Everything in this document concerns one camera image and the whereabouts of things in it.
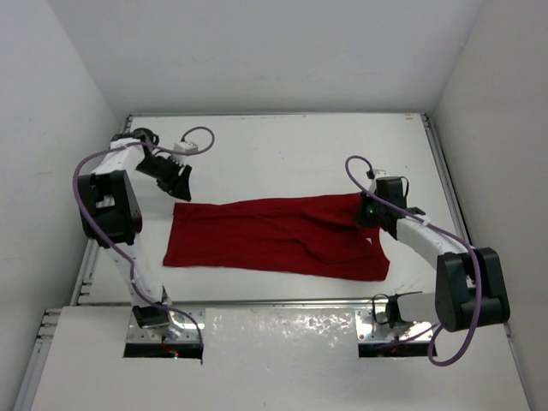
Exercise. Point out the left aluminium frame rail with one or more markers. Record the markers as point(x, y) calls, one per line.
point(115, 161)

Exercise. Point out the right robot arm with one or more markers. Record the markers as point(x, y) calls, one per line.
point(467, 279)

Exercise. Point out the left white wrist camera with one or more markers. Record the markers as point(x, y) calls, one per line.
point(184, 149)

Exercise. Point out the red t shirt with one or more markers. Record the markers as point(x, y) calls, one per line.
point(309, 236)

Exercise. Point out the front aluminium mounting rail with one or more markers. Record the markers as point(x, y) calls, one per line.
point(370, 322)

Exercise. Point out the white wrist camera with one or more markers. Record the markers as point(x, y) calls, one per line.
point(184, 149)
point(373, 176)

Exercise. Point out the white foam front panel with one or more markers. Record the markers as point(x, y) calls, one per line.
point(258, 359)

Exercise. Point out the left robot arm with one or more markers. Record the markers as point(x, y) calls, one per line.
point(111, 215)

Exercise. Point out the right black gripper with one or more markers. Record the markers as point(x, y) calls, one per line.
point(361, 219)

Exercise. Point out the aluminium frame rail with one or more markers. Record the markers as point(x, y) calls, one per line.
point(445, 177)
point(115, 161)

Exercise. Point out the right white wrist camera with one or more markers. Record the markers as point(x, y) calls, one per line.
point(373, 176)

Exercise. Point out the right aluminium frame rail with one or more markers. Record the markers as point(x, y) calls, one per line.
point(445, 177)

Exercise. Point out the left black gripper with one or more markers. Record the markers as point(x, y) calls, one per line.
point(172, 176)

